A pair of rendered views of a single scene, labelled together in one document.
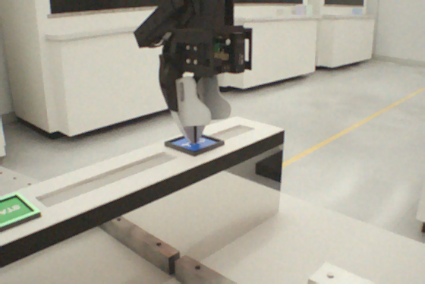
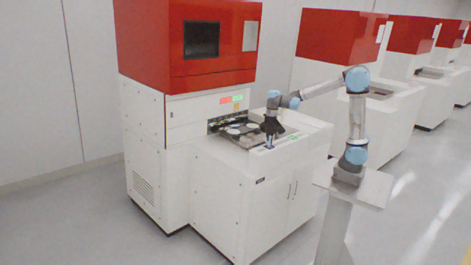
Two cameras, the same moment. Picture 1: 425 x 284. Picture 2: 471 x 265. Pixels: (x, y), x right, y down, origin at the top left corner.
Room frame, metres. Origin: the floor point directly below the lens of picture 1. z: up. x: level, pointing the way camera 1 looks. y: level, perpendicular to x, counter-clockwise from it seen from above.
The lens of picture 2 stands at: (2.26, -0.16, 1.78)
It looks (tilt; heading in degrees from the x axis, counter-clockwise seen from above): 22 degrees down; 182
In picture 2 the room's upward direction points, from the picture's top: 4 degrees clockwise
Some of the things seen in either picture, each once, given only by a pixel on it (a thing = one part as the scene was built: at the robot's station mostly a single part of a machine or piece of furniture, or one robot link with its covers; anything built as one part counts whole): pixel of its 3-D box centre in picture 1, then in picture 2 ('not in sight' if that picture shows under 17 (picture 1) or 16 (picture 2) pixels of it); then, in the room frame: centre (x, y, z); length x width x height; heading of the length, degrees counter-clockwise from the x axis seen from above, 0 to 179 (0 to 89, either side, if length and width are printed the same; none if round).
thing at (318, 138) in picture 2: not in sight; (288, 125); (-0.10, 0.23, 0.89); 0.62 x 0.35 x 0.14; 47
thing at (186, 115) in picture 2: not in sight; (211, 112); (0.10, -0.40, 1.02); 0.82 x 0.03 x 0.40; 137
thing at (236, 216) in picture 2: not in sight; (259, 187); (0.13, 0.03, 0.41); 0.97 x 0.64 x 0.82; 137
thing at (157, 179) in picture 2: not in sight; (185, 165); (-0.13, -0.65, 0.41); 0.82 x 0.71 x 0.82; 137
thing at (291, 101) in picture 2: not in sight; (290, 101); (0.52, 0.12, 1.27); 0.11 x 0.11 x 0.08; 71
